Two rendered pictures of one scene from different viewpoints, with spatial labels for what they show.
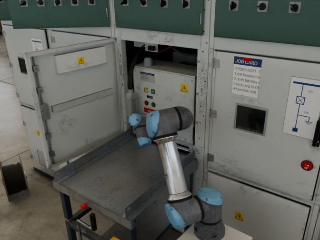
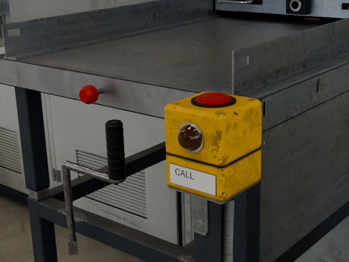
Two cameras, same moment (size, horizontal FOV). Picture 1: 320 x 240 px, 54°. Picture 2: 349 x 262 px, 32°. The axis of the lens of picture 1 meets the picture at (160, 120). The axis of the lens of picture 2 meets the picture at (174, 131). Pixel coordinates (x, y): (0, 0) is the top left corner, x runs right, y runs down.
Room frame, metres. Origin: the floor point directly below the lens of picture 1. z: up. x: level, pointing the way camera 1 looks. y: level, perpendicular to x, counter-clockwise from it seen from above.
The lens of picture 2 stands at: (0.35, 0.21, 1.08)
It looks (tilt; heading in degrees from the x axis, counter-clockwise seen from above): 18 degrees down; 4
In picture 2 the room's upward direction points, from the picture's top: 2 degrees counter-clockwise
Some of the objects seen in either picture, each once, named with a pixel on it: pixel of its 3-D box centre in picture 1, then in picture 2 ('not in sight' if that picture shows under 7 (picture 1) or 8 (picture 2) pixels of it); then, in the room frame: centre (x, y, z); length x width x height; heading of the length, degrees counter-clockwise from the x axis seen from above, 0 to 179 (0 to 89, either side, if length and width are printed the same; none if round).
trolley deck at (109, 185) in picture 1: (128, 173); (215, 56); (1.64, 0.21, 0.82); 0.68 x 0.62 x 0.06; 144
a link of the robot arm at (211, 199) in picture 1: (208, 203); not in sight; (1.16, -0.22, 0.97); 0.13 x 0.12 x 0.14; 112
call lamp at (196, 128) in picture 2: not in sight; (187, 139); (0.95, 0.24, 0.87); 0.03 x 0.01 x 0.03; 54
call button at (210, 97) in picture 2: not in sight; (213, 103); (0.99, 0.21, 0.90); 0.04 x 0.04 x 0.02
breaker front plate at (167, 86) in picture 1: (162, 105); not in sight; (1.95, -0.02, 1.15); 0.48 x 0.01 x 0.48; 54
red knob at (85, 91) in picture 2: (85, 205); (92, 93); (1.35, 0.42, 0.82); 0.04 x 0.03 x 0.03; 144
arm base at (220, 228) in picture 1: (209, 223); not in sight; (1.16, -0.23, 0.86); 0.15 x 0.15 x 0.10
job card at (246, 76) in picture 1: (245, 77); not in sight; (1.56, -0.45, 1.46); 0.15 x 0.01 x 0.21; 54
